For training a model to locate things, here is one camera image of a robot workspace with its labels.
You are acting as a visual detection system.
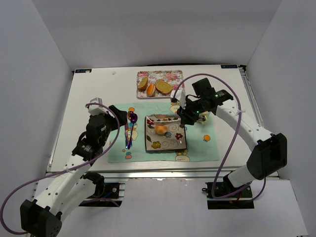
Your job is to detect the iridescent purple spoon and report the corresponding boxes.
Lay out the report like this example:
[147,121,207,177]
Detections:
[127,112,138,150]

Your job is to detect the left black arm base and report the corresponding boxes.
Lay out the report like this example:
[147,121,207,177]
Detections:
[82,172,125,199]

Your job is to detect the brown bread slice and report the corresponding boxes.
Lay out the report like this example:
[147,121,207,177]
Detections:
[155,80,173,95]

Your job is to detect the floral rectangular tray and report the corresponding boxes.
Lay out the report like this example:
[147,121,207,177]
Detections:
[136,70,183,99]

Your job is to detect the half brown bread roll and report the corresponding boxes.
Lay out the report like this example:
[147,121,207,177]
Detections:
[138,77,148,91]

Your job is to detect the round orange bun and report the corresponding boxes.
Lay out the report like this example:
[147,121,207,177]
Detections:
[155,125,168,135]

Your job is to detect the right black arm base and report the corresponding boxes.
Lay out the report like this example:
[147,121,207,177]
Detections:
[201,175,252,201]

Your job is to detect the pale yellow mug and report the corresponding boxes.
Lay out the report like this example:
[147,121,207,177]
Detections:
[197,112,209,124]

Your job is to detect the square floral ceramic plate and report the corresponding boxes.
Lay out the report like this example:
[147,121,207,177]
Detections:
[145,115,187,152]

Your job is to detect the metal serving tongs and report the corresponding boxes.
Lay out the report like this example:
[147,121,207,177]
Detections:
[154,114,181,123]

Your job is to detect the blue table label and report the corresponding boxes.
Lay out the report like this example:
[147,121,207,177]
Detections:
[220,64,238,69]
[75,69,92,74]

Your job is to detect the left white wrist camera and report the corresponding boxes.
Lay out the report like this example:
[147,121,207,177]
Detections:
[86,97,107,116]

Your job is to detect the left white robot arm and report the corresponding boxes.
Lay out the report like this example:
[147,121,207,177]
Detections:
[20,103,127,237]

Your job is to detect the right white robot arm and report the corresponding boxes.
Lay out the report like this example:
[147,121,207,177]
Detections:
[170,75,287,198]

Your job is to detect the right blue table label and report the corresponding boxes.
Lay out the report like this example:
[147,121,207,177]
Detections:
[220,64,238,69]

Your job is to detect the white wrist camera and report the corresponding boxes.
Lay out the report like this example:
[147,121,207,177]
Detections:
[170,89,186,109]
[86,97,107,116]

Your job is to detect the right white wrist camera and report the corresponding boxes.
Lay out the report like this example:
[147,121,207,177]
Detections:
[170,89,186,109]

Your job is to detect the left blue table label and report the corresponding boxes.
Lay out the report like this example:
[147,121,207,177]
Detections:
[75,69,92,74]

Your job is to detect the orange sandwich bun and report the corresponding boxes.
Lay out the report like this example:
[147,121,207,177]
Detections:
[146,83,156,97]

